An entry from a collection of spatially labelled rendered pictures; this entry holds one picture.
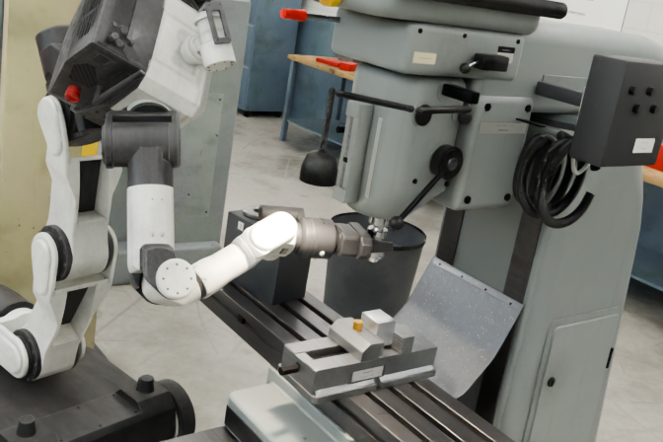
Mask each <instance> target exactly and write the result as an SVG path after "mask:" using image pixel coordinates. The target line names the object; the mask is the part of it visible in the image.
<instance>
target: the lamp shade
mask: <svg viewBox="0 0 663 442"><path fill-rule="evenodd" d="M337 172H338V168H337V162H336V157H335V156H334V155H333V154H332V153H331V152H329V151H327V150H326V151H321V150H320V149H317V150H314V151H311V152H309V153H307V155H306V157H305V159H304V161H303V163H302V165H301V170H300V177H299V180H300V181H301V182H303V183H305V184H311V185H315V186H334V185H335V184H336V178H337Z"/></svg>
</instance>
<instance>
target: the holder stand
mask: <svg viewBox="0 0 663 442"><path fill-rule="evenodd" d="M258 209H259V206H256V205H252V206H246V207H244V208H243V209H241V210H234V211H229V212H228V219H227V227H226V234H225V242H224V248H226V247H227V246H229V245H231V243H232V242H233V241H234V240H235V239H236V238H237V237H239V236H240V235H242V234H243V232H244V231H245V230H246V229H248V228H249V227H251V226H253V225H255V224H256V223H257V222H259V220H258ZM310 263H311V259H310V258H298V257H297V256H296V255H295V253H294V252H291V253H290V254H289V255H287V256H286V257H279V258H277V259H275V260H265V259H262V260H261V261H260V262H259V263H258V264H257V265H256V266H254V267H253V268H251V269H250V270H248V271H246V272H245V273H243V274H241V275H240V276H238V277H237V278H235V279H233V280H232V282H234V283H236V284H237V285H239V286H241V287H242V288H244V289H246V290H247V291H249V292H251V293H252V294H254V295H256V296H257V297H259V298H260V299H261V300H263V301H265V302H267V303H268V304H270V305H272V306H273V305H277V304H280V303H284V302H288V301H292V300H296V299H299V298H303V297H305V293H306V287H307V281H308V275H309V269H310Z"/></svg>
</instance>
